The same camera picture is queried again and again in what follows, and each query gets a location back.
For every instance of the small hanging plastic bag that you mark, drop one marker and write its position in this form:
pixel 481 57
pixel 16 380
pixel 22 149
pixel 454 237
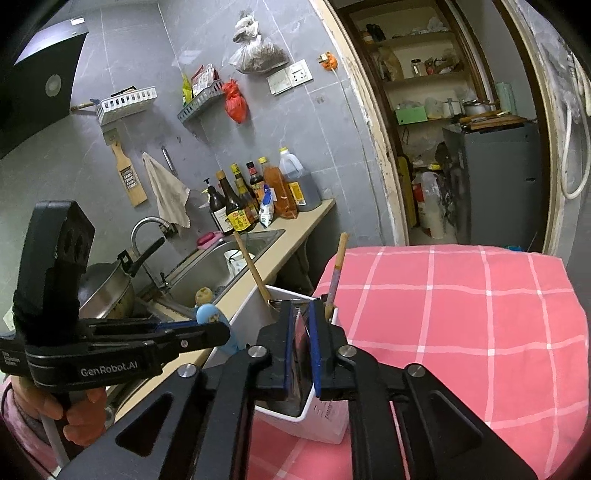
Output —
pixel 244 27

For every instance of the blue plastic spoon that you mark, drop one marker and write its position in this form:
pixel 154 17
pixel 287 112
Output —
pixel 207 314

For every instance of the white plastic jug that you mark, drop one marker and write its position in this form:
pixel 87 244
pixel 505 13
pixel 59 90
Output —
pixel 429 207

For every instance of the clear bag of dried goods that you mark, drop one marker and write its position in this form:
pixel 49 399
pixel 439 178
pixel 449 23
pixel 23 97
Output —
pixel 258 55

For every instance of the white wall socket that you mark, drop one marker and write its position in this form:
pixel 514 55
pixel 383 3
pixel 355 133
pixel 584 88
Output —
pixel 299 73

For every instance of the orange sauce bottle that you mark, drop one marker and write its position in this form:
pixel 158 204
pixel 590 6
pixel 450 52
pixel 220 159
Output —
pixel 279 189

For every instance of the pink checked tablecloth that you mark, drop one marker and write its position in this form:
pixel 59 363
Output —
pixel 461 323

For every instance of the white wall basket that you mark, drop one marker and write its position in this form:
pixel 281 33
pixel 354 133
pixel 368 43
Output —
pixel 124 104

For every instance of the mint green foam roll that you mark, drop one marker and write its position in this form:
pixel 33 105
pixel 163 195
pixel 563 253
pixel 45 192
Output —
pixel 506 99

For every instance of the metal pot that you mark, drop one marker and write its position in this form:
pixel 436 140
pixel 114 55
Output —
pixel 477 108

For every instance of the green box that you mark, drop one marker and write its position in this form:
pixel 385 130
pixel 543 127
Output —
pixel 411 115

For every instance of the brown paper bag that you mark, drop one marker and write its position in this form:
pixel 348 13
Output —
pixel 390 64

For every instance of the white utensil holder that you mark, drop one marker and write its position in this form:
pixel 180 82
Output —
pixel 332 415

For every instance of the white wall switch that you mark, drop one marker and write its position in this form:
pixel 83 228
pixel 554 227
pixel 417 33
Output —
pixel 279 83

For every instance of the black range hood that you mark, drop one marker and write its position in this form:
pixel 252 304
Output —
pixel 37 92

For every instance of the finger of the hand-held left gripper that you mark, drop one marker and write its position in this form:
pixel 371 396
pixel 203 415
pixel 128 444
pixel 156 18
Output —
pixel 138 325
pixel 194 344

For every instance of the wooden grater board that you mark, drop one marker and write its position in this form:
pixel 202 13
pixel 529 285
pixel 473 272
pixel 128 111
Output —
pixel 129 180

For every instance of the red seasoning packet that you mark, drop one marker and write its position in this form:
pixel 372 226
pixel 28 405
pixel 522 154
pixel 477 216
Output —
pixel 205 81

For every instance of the pink sponge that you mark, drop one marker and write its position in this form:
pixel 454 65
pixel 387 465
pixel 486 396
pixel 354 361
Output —
pixel 210 240

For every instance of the soy sauce bottle yellow label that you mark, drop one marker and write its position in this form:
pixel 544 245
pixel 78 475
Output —
pixel 235 212

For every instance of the red plastic bag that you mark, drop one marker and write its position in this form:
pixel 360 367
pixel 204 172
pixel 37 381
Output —
pixel 234 104

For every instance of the wooden door frame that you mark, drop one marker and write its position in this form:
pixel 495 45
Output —
pixel 364 115

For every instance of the metal faucet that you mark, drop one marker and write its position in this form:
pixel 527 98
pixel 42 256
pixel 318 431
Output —
pixel 138 230

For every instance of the white cup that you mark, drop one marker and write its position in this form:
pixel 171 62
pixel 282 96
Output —
pixel 238 263

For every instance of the yellow seasoning packet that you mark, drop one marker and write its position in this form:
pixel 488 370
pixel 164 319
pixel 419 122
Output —
pixel 187 92

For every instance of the white and blue packet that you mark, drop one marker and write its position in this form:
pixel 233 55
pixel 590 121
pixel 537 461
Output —
pixel 267 210

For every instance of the orange wall hook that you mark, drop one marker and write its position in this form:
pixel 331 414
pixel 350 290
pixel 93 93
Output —
pixel 328 61

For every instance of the yellow board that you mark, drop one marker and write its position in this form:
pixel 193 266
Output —
pixel 405 194

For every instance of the person's left hand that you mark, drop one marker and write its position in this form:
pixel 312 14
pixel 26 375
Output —
pixel 81 424

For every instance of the small glass jar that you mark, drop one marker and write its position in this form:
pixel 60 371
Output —
pixel 416 68

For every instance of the dark oil jug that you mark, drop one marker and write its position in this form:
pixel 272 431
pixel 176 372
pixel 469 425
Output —
pixel 300 180

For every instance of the white paper roll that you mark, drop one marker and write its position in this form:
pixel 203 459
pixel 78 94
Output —
pixel 451 107

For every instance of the potato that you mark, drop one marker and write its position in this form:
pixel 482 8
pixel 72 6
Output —
pixel 203 295

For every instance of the grey cabinet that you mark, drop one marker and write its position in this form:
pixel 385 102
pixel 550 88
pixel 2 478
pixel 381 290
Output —
pixel 503 184

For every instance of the wooden cutting board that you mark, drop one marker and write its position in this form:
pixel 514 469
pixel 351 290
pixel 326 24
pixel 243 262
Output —
pixel 491 122

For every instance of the person's left forearm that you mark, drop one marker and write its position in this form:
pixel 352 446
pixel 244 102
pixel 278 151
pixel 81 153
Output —
pixel 18 438

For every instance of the wooden pantry shelves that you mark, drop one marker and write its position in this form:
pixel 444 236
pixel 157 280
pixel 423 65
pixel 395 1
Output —
pixel 415 83

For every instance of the grey wall basket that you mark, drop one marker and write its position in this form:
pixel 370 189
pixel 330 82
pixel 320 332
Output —
pixel 198 106

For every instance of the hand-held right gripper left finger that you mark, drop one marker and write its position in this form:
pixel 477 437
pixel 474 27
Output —
pixel 288 350

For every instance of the beige kitchen counter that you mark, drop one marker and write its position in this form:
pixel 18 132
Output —
pixel 277 249

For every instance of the dark sauce bottle red cap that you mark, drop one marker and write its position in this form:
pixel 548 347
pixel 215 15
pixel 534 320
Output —
pixel 255 180

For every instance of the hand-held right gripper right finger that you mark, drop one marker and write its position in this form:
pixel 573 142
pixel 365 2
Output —
pixel 316 350

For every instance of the beige dishcloth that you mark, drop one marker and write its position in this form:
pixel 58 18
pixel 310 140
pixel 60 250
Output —
pixel 168 194

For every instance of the stainless steel sink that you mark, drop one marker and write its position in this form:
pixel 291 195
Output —
pixel 203 277

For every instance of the dark sauce bottle yellow cap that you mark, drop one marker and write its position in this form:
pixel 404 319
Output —
pixel 247 196

